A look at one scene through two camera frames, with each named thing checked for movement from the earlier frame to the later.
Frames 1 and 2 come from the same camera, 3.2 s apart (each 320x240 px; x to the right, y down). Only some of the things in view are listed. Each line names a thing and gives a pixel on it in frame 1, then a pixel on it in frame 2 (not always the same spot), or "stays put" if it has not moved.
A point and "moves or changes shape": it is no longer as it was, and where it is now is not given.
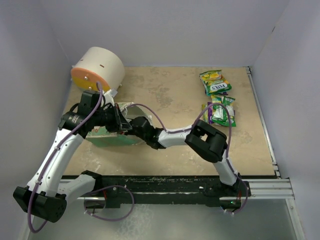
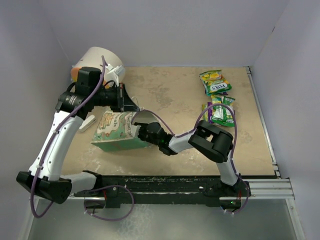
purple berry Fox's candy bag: [210, 113] stays put
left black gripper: [119, 119] -> [120, 97]
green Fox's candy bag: [205, 113] stays put
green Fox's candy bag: [214, 82] stays put
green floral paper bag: [99, 136] moves or changes shape
